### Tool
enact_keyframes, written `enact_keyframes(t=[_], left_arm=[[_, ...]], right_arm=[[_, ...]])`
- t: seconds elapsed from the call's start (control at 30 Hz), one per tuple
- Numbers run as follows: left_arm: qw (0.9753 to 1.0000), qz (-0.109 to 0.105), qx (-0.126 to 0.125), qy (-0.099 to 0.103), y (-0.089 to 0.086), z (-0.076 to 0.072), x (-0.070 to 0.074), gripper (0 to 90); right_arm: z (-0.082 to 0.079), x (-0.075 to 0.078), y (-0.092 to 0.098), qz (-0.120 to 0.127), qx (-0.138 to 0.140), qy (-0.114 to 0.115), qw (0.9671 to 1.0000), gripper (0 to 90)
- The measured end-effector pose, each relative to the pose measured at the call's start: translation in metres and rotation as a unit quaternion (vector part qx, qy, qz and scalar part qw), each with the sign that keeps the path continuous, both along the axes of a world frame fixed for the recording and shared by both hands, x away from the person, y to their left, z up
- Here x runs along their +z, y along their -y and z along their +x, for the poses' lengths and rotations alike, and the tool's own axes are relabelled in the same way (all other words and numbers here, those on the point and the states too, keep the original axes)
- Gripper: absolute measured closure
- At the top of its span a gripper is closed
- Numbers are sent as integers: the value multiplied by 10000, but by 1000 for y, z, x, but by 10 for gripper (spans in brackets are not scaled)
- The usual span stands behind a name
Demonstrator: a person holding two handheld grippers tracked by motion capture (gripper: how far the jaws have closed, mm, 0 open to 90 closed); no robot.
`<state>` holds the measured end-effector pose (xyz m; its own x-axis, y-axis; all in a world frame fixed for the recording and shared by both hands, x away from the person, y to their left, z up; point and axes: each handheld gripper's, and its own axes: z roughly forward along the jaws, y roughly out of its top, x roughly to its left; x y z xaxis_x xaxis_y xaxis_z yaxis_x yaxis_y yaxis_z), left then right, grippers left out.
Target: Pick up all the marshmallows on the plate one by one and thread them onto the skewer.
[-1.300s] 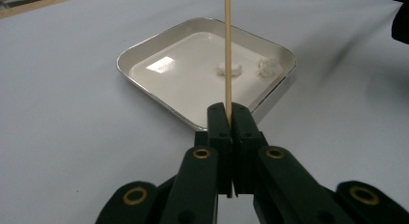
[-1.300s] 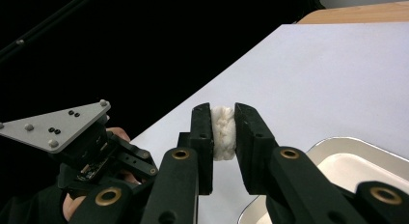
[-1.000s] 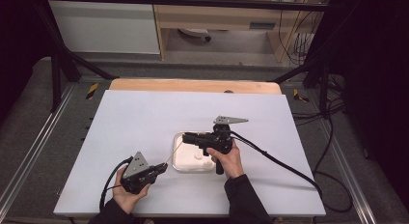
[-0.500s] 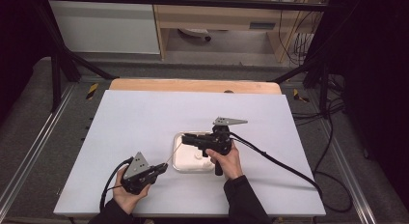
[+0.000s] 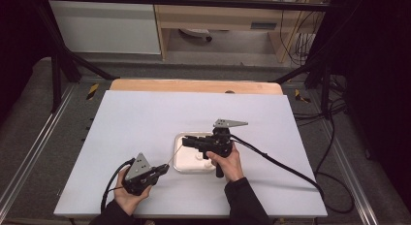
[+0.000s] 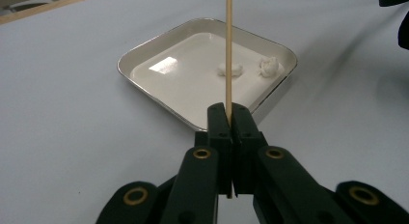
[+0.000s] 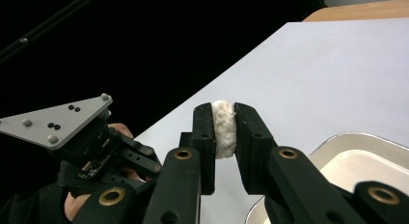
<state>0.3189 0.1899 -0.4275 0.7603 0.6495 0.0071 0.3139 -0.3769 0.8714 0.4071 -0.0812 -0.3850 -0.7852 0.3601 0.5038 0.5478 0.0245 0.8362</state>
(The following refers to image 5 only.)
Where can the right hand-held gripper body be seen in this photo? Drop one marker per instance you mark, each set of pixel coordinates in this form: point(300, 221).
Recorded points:
point(219, 142)

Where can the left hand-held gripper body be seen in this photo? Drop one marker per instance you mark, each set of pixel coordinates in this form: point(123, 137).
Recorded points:
point(139, 176)

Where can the white enamel tray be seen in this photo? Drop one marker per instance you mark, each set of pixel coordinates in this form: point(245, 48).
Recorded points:
point(189, 160)

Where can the thin wooden skewer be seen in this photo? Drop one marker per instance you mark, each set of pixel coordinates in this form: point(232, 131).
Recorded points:
point(176, 154)

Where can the person's left hand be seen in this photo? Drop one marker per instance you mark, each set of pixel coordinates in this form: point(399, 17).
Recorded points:
point(129, 199)

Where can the person's right hand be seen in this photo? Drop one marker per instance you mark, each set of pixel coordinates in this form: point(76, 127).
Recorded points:
point(229, 165)

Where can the wooden table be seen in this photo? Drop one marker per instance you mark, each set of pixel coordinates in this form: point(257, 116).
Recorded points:
point(194, 86)

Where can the yellow black tape strip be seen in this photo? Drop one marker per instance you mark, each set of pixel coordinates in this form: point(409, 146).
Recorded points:
point(302, 96)
point(92, 91)

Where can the white chair base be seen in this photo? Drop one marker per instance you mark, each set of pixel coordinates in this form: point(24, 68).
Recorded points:
point(197, 33)

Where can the light wooden desk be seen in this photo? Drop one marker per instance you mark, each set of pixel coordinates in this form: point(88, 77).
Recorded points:
point(219, 19)

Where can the white cabinet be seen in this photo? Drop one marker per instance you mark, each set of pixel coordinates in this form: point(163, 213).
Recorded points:
point(103, 27)

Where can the aluminium floor rail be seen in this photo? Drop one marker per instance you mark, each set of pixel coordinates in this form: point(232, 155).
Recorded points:
point(349, 173)
point(35, 144)

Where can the black metal frame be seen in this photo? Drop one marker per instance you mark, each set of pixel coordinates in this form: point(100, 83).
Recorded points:
point(181, 0)

